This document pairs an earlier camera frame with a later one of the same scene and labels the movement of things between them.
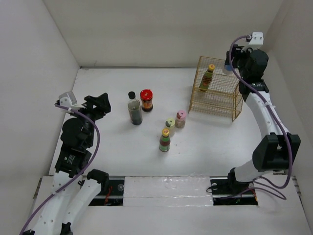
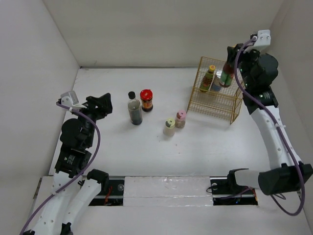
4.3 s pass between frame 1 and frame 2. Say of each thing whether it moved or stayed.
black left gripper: stayed
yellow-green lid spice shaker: stayed
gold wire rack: stayed
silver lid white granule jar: moved
